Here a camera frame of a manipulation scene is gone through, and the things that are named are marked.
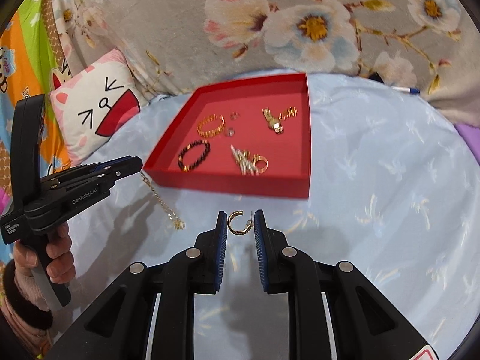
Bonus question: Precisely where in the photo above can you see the gold clover chain bracelet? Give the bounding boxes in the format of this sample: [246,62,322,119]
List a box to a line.
[140,170,186,231]

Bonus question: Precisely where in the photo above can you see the white pink cat pillow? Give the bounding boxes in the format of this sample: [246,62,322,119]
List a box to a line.
[49,49,148,166]

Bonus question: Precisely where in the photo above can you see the gold hoop earring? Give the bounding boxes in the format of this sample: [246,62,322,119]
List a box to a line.
[227,210,254,236]

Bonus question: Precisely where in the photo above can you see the grey floral blanket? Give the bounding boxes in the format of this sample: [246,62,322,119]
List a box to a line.
[50,0,479,126]

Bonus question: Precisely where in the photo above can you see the person's left hand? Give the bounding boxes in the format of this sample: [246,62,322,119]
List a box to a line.
[13,223,76,284]

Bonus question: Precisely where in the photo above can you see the gold ring with flower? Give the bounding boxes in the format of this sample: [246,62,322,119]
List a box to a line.
[251,154,269,174]

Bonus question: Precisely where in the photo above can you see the dark bead bracelet gold charm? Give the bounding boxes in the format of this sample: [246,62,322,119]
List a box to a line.
[177,139,211,172]

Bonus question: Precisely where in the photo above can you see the red cardboard tray box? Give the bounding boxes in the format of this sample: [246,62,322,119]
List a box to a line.
[144,73,312,199]

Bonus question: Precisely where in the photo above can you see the colourful cartoon bedsheet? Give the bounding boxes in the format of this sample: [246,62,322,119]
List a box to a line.
[0,0,74,267]

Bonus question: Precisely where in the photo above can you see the gold twisted bangle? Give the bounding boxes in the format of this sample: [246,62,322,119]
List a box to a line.
[197,114,225,138]

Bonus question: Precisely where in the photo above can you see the pink knit sleeve forearm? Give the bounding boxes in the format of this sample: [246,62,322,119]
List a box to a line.
[1,262,53,359]

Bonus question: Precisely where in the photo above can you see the purple cloth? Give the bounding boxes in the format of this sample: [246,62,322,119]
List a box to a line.
[455,124,480,162]

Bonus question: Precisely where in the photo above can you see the white pearl bracelet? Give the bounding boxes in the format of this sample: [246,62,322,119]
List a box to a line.
[229,144,260,176]

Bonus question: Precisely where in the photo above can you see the blue white pen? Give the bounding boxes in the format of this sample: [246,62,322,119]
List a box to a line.
[391,86,421,95]

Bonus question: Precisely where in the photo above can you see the gold wrist watch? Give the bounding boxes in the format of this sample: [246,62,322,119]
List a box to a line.
[262,106,298,135]

